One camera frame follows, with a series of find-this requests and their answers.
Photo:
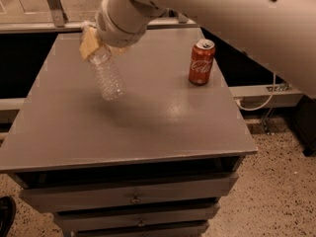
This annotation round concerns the grey drawer cabinet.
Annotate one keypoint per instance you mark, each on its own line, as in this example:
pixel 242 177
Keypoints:
pixel 162 128

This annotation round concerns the black shoe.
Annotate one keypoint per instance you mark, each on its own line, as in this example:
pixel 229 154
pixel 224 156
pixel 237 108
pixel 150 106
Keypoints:
pixel 7 215

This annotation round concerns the top drawer with knob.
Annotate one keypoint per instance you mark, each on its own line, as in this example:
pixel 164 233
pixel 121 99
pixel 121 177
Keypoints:
pixel 112 195

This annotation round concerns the metal railing frame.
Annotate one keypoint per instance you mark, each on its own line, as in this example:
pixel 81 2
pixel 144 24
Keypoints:
pixel 46 16

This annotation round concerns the drawer with knob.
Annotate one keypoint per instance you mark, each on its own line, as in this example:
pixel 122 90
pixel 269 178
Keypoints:
pixel 112 195
pixel 138 217

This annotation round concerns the clear plastic water bottle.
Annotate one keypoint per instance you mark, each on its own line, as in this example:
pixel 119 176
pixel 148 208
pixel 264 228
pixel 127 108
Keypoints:
pixel 107 76

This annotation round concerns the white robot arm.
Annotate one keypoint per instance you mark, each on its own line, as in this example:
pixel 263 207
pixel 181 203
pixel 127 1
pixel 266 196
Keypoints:
pixel 278 34

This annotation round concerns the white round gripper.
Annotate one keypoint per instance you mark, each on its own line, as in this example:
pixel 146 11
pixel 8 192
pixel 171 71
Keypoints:
pixel 110 34

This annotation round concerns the red cola can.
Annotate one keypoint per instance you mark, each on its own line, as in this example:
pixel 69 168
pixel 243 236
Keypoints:
pixel 203 53

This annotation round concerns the bottom drawer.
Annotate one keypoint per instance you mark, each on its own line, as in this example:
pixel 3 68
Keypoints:
pixel 178 229

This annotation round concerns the middle drawer with knob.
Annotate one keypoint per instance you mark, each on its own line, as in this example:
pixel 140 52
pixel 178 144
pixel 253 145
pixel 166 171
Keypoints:
pixel 138 217

